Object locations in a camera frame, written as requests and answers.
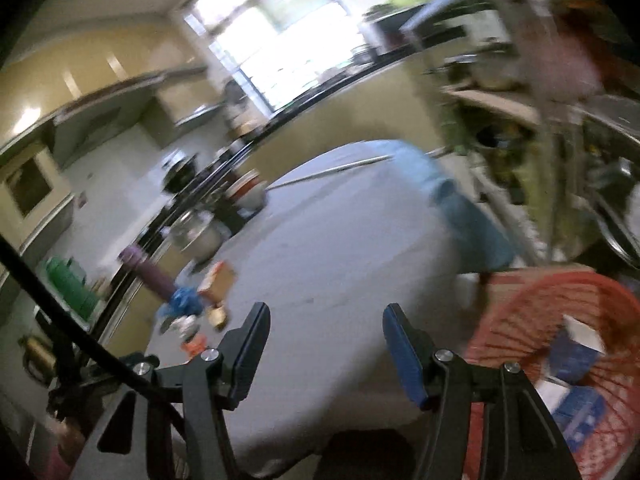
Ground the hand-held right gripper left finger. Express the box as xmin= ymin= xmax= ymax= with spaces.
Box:
xmin=67 ymin=302 xmax=273 ymax=480

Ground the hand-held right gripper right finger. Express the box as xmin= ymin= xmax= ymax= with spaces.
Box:
xmin=382 ymin=304 xmax=583 ymax=480

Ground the white grey wrapper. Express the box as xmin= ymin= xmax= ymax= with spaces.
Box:
xmin=175 ymin=317 xmax=201 ymax=341

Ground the small brown cardboard box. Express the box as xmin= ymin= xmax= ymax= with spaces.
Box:
xmin=197 ymin=260 xmax=238 ymax=308

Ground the blue plastic bag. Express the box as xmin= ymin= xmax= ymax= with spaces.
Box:
xmin=157 ymin=285 xmax=206 ymax=331

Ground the red plastic mesh basket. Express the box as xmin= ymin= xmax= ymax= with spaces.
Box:
xmin=462 ymin=267 xmax=640 ymax=480

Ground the green thermos jug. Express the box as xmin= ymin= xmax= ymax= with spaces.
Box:
xmin=45 ymin=257 xmax=98 ymax=321

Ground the round table with grey cloth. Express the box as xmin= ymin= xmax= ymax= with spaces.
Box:
xmin=145 ymin=140 xmax=481 ymax=480

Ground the purple thermos bottle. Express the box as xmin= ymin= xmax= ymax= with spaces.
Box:
xmin=117 ymin=245 xmax=178 ymax=306

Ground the white basin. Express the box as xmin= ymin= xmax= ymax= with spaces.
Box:
xmin=170 ymin=210 xmax=223 ymax=261

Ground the black cup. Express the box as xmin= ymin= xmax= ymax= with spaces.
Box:
xmin=212 ymin=195 xmax=246 ymax=241

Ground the red patterned white bowl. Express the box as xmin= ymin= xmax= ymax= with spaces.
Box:
xmin=225 ymin=170 xmax=266 ymax=213

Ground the blue table cover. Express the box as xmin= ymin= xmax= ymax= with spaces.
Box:
xmin=385 ymin=140 xmax=516 ymax=273

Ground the blue white carton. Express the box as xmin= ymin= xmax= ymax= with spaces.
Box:
xmin=550 ymin=315 xmax=608 ymax=386

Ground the blue packet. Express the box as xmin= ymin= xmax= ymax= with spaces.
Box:
xmin=540 ymin=380 xmax=606 ymax=436

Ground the black wok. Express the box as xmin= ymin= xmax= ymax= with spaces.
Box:
xmin=160 ymin=152 xmax=201 ymax=196

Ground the thin metal rod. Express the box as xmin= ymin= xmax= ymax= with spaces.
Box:
xmin=267 ymin=155 xmax=391 ymax=193

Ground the metal storage rack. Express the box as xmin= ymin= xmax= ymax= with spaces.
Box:
xmin=425 ymin=0 xmax=640 ymax=271

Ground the black microwave oven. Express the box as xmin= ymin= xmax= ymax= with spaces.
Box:
xmin=365 ymin=5 xmax=426 ymax=56

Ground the kitchen window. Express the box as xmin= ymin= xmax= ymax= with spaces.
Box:
xmin=182 ymin=0 xmax=363 ymax=111

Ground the pink plastic bag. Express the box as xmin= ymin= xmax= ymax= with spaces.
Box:
xmin=520 ymin=10 xmax=606 ymax=106

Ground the black cable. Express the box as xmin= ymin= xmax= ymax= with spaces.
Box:
xmin=0 ymin=237 xmax=186 ymax=441

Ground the glass door wall cabinet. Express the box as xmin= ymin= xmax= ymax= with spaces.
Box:
xmin=0 ymin=140 xmax=76 ymax=261

